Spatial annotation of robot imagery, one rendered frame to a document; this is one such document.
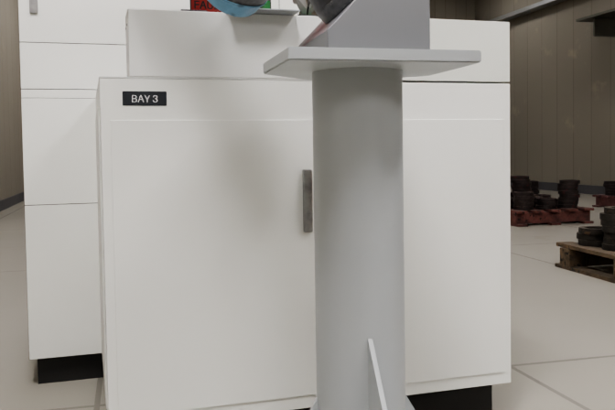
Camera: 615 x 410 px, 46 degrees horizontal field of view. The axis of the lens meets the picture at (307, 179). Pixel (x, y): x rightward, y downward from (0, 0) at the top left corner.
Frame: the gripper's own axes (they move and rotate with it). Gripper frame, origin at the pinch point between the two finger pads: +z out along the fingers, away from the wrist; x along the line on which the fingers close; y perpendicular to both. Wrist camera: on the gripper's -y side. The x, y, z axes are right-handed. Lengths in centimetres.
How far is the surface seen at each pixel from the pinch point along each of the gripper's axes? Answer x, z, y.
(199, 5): 16, -12, 58
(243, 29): 15.7, 5.4, -3.9
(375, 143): 2, 31, -45
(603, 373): -93, 98, 15
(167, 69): 32.1, 14.1, -3.9
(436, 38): -30.2, 6.0, -4.0
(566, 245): -196, 85, 170
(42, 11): 59, -8, 59
